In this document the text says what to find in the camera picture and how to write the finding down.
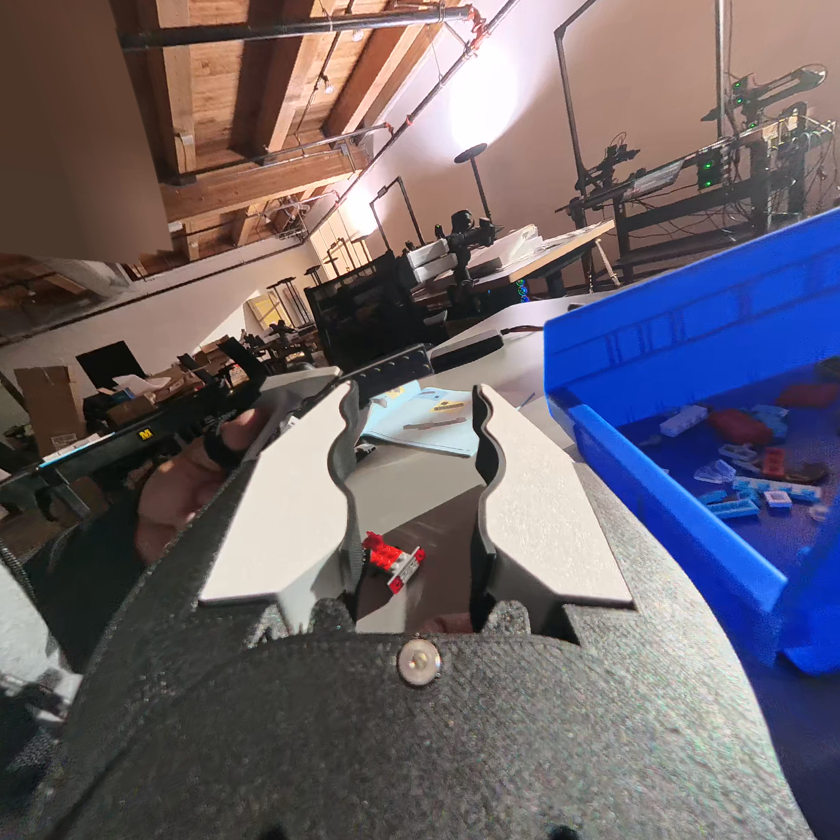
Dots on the robot workstation frame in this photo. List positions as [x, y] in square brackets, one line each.
[722, 177]

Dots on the black power strip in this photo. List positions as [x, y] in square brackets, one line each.
[466, 351]

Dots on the wooden-top table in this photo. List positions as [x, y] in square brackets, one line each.
[558, 253]

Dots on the black workbench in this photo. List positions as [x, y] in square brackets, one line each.
[131, 439]

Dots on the small red brick assembly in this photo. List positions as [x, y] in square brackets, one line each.
[394, 564]

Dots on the pile of loose toy bricks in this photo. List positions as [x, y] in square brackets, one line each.
[754, 453]

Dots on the person's left forearm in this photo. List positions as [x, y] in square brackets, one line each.
[85, 577]

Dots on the blue plastic bin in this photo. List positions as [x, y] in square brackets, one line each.
[656, 525]

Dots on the black round-base stand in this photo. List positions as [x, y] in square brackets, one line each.
[474, 177]

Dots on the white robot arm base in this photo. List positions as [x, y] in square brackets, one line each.
[430, 259]

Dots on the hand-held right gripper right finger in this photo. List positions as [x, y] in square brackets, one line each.
[551, 531]

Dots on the grey toy brick plate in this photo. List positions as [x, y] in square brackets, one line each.
[394, 371]

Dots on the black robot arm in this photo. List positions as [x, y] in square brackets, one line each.
[466, 243]

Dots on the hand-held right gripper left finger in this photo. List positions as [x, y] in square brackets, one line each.
[282, 525]

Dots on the grey desk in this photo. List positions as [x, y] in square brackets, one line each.
[518, 367]

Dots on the black flat screen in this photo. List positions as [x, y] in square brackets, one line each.
[108, 364]

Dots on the light blue instruction booklet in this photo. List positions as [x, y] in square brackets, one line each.
[426, 420]

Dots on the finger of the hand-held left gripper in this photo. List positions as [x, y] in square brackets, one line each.
[308, 387]

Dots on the tall cardboard box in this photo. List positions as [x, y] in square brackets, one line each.
[49, 407]

